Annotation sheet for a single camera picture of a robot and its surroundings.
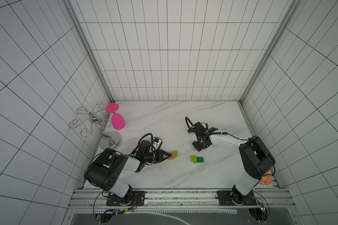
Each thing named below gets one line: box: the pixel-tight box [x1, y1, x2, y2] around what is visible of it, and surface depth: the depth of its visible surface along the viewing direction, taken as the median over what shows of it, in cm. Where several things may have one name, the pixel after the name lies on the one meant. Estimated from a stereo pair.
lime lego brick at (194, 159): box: [191, 156, 198, 163], surface depth 86 cm
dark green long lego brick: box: [196, 156, 205, 164], surface depth 87 cm
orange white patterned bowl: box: [259, 171, 273, 186], surface depth 77 cm
